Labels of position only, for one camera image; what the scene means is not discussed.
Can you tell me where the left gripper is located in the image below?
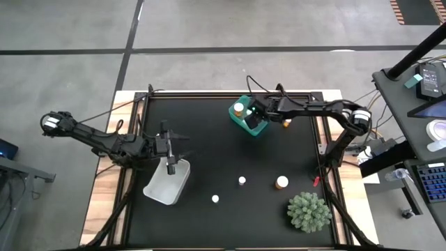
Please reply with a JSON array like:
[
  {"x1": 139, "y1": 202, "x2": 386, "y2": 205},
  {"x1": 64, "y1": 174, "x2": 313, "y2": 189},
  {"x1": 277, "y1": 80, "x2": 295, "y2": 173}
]
[{"x1": 155, "y1": 120, "x2": 196, "y2": 176}]

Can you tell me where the teal plastic bin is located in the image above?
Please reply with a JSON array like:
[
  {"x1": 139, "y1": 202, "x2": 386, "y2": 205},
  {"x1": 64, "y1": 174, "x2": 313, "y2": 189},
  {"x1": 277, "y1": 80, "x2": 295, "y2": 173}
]
[{"x1": 228, "y1": 95, "x2": 270, "y2": 137}]

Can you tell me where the white plastic bin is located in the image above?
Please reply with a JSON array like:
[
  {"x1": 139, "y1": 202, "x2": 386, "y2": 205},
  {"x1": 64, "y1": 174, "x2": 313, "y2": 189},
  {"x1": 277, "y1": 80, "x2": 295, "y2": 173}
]
[{"x1": 142, "y1": 156, "x2": 192, "y2": 206}]

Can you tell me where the large orange pill bottle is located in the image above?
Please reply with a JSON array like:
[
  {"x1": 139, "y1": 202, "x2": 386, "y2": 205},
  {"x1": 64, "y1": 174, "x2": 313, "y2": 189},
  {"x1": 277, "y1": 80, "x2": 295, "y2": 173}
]
[{"x1": 274, "y1": 175, "x2": 290, "y2": 190}]

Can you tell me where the light wooden table board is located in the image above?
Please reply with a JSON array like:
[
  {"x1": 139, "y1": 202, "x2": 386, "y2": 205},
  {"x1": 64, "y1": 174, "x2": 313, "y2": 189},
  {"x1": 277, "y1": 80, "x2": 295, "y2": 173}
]
[{"x1": 79, "y1": 89, "x2": 380, "y2": 247}]

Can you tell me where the green artificial succulent plant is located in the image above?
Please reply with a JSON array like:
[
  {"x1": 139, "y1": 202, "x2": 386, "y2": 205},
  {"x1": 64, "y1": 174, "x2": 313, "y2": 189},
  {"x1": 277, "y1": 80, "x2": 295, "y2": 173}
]
[{"x1": 286, "y1": 190, "x2": 333, "y2": 234}]

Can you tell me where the white paper sheet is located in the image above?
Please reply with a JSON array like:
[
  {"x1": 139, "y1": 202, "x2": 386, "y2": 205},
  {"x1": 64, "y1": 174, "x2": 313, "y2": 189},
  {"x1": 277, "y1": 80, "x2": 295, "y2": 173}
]
[{"x1": 362, "y1": 172, "x2": 380, "y2": 185}]

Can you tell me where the black desk foot bar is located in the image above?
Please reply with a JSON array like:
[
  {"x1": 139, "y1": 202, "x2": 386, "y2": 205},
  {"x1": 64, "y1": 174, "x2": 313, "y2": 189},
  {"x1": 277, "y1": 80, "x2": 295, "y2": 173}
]
[{"x1": 360, "y1": 139, "x2": 417, "y2": 178}]

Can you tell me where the dark grey side desk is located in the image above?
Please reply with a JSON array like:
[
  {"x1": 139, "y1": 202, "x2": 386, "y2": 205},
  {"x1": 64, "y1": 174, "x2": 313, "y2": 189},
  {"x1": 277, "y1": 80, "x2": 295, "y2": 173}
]
[{"x1": 358, "y1": 59, "x2": 446, "y2": 241}]

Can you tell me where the clear water bottle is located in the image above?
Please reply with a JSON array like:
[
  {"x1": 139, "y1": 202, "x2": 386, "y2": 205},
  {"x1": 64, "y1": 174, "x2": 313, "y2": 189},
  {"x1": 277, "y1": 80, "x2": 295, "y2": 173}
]
[{"x1": 384, "y1": 167, "x2": 414, "y2": 182}]

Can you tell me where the teal block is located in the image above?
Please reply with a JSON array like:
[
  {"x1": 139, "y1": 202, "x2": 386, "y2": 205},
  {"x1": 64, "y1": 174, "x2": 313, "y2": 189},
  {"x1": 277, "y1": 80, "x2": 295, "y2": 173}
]
[{"x1": 403, "y1": 73, "x2": 424, "y2": 89}]

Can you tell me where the black pole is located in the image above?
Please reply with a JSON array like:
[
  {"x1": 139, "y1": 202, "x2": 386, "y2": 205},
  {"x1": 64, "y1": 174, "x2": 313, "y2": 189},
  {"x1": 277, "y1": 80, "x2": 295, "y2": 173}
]
[{"x1": 387, "y1": 22, "x2": 446, "y2": 80}]

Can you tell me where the black power adapter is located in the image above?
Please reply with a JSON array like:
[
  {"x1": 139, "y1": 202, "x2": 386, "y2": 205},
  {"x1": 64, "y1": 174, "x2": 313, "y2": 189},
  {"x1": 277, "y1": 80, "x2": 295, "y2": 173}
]
[{"x1": 416, "y1": 61, "x2": 446, "y2": 102}]

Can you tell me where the grey side table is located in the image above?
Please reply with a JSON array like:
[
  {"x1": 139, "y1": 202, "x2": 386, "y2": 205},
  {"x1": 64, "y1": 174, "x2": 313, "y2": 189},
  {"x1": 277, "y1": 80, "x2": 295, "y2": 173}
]
[{"x1": 0, "y1": 155, "x2": 56, "y2": 241}]

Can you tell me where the dark tablet screen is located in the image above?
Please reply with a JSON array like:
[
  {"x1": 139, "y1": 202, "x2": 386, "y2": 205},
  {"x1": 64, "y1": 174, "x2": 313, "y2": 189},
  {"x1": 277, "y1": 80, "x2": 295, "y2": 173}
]
[{"x1": 406, "y1": 97, "x2": 446, "y2": 119}]

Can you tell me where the white round device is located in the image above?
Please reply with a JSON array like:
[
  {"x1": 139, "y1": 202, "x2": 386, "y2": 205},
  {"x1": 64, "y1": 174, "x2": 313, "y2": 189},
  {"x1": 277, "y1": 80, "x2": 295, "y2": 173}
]
[{"x1": 425, "y1": 119, "x2": 446, "y2": 143}]

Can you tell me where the white cylinder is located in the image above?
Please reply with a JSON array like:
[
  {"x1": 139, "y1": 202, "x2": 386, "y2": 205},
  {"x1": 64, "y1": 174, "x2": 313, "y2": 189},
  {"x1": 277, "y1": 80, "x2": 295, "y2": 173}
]
[{"x1": 426, "y1": 139, "x2": 446, "y2": 153}]

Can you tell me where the blue glowing device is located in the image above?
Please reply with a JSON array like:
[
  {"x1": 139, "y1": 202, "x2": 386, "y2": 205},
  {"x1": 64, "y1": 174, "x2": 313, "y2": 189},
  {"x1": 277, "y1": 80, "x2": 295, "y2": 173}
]
[{"x1": 0, "y1": 138, "x2": 19, "y2": 160}]

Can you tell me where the dark striped floor mat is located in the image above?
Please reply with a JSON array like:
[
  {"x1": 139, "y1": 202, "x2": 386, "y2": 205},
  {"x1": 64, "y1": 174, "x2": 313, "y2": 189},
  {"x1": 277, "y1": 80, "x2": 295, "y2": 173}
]
[{"x1": 389, "y1": 0, "x2": 446, "y2": 26}]

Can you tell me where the blue backlit keyboard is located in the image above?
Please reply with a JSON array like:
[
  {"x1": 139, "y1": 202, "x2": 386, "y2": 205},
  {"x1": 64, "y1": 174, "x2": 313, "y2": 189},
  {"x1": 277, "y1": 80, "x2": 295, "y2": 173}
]
[{"x1": 416, "y1": 162, "x2": 446, "y2": 204}]

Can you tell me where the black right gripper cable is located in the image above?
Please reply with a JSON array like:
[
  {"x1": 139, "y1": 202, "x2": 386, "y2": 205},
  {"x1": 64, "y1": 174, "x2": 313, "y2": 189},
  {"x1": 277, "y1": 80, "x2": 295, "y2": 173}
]
[{"x1": 245, "y1": 75, "x2": 279, "y2": 102}]

